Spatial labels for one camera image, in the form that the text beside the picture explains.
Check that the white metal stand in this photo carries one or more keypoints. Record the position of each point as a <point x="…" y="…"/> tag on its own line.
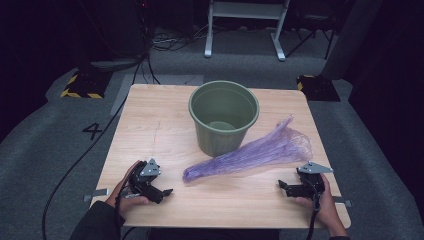
<point x="246" y="10"/>

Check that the grey table bracket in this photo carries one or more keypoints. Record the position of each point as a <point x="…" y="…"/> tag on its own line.
<point x="98" y="192"/>
<point x="343" y="201"/>

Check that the black tripod legs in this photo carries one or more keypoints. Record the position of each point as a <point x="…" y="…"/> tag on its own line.
<point x="330" y="43"/>

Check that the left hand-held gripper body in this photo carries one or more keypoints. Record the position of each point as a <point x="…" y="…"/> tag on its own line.
<point x="146" y="186"/>

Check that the purple plastic bag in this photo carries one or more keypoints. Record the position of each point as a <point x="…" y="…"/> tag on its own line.
<point x="253" y="153"/>

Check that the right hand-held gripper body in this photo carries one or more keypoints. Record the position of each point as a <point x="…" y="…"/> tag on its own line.
<point x="308" y="188"/>

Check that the person's right hand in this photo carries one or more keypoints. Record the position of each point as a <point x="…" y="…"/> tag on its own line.
<point x="328" y="210"/>

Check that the person's left hand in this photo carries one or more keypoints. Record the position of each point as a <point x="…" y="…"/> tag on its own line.
<point x="120" y="200"/>

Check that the green plastic bucket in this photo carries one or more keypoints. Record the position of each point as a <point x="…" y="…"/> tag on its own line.
<point x="221" y="140"/>

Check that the grey post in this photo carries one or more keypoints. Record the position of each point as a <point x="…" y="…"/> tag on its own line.
<point x="350" y="36"/>

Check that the black yellow striped base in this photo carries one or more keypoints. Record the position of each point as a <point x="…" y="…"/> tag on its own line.
<point x="86" y="85"/>
<point x="320" y="88"/>

